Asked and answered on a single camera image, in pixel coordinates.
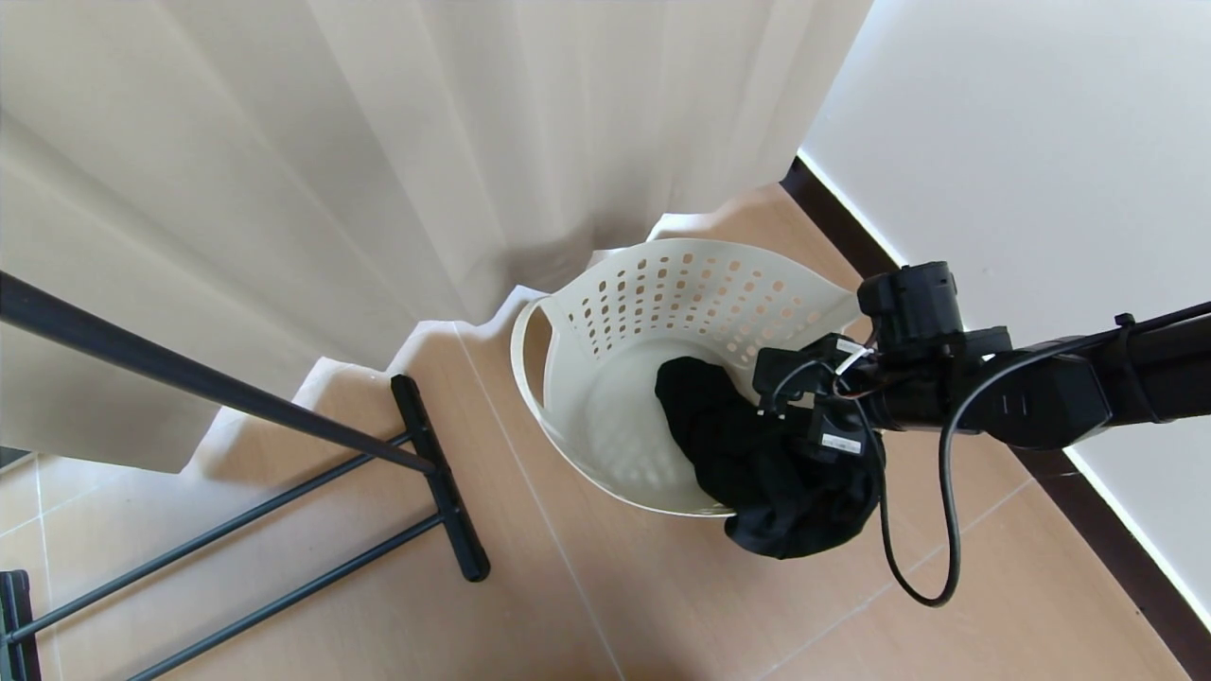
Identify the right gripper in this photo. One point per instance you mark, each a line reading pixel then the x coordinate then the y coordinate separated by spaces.
pixel 842 435

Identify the black garment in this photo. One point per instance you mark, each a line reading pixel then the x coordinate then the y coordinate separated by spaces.
pixel 747 454

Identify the white laundry basket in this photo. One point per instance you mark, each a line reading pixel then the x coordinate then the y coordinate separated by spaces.
pixel 605 426

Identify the black clothes rack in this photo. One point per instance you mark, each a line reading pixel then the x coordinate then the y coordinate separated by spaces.
pixel 189 370

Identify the beige curtain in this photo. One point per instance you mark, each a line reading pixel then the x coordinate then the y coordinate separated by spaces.
pixel 331 142

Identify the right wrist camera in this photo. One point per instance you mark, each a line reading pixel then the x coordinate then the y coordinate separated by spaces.
pixel 781 374

